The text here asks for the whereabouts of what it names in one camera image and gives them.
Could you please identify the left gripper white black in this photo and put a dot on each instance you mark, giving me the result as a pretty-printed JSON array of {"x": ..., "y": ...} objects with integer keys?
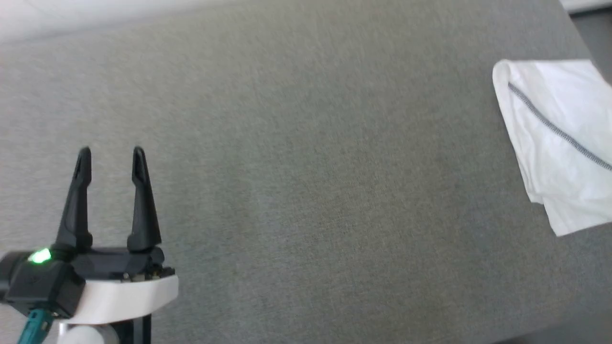
[{"x": 124, "y": 291}]

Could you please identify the white garment with grey stitching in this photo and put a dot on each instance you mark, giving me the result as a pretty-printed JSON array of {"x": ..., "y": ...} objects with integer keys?
[{"x": 559, "y": 157}]

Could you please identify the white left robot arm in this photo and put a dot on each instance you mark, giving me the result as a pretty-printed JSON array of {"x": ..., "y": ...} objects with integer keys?
[{"x": 110, "y": 332}]

